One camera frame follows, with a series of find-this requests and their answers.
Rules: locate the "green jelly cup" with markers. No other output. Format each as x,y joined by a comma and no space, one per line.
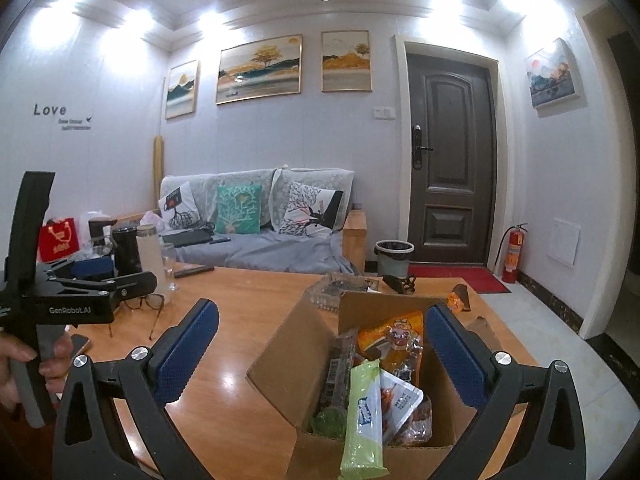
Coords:
329,422

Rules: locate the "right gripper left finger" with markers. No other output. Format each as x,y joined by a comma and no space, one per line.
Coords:
89,439

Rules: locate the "white tree pillow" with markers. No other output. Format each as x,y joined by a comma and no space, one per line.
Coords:
310,211

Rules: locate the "orange duck feet snack pack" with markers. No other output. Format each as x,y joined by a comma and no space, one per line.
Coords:
398,344

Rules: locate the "dark entrance door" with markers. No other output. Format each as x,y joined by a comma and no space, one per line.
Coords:
453,160

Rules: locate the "wine glass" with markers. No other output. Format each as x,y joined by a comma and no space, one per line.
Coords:
169,255

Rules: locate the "tortoiseshell eyeglasses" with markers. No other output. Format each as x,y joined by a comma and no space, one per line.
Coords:
149,303

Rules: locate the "teal tree pillow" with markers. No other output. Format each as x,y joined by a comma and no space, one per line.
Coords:
239,209

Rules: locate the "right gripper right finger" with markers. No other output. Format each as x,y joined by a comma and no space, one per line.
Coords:
550,442

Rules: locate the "white black small pillow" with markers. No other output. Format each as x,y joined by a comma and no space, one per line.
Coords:
178,208

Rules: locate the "black remote control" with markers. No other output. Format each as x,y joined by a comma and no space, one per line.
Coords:
195,270

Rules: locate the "glass ashtray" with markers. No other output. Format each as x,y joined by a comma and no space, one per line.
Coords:
326,294

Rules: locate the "grey trash bin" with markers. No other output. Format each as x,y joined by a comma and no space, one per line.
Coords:
394,257

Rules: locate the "black electric kettle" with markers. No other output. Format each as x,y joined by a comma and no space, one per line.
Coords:
126,254

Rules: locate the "red door mat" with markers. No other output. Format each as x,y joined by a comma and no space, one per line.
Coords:
478,277

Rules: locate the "wide landscape painting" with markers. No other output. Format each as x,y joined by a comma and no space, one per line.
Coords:
260,69

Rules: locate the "red gift bag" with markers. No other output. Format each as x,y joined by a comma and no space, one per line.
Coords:
57,240

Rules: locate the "white spicy strips snack pack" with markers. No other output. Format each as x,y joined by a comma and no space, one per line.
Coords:
399,399

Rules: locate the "green white candy pack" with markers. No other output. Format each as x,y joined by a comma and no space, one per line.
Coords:
363,447

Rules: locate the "grey sofa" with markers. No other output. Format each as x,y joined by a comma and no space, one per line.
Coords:
274,219

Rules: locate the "golden tree painting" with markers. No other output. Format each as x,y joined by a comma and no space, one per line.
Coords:
346,61

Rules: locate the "red fire extinguisher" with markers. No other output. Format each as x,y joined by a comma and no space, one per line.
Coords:
512,240

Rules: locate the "smartphone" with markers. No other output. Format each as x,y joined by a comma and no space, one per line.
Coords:
80,344

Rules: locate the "wooden side table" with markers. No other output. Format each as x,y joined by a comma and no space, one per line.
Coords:
355,232

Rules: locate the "brown cardboard box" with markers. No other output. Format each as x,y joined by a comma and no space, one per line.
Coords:
290,372

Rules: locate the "person's left hand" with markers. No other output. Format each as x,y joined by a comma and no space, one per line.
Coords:
53,370

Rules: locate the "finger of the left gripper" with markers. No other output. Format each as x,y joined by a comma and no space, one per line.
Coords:
117,289
97,268

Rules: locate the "mountain painting right wall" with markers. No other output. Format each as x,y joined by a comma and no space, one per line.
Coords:
553,76

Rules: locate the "white thermos bottle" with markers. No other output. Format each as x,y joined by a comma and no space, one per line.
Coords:
151,258

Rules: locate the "small sunset painting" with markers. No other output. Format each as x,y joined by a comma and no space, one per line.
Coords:
182,89

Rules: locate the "red clear nut snack pack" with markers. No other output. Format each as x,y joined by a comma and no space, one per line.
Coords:
418,429

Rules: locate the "black water dispenser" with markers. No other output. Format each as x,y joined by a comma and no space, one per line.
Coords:
100,243

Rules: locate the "white light switch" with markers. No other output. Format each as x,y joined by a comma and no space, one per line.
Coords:
384,113

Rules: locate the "white wall panel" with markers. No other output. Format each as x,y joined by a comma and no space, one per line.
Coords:
564,241

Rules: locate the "black seaweed snack pack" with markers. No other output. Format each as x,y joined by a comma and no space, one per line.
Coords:
335,389

